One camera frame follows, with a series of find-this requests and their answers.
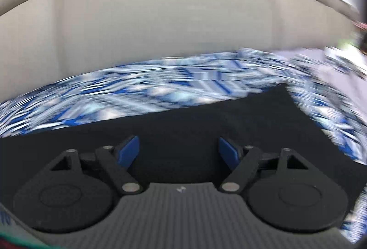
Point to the blue white patterned blanket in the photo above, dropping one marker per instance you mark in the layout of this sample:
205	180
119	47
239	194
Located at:
160	85

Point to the black pants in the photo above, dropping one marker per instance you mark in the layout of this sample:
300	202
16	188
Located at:
183	134

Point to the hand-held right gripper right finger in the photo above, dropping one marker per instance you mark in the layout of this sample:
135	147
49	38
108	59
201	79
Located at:
229	151

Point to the beige sofa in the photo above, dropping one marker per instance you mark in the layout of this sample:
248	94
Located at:
160	13

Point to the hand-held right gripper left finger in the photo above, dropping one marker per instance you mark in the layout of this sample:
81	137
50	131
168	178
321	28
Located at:
128	151

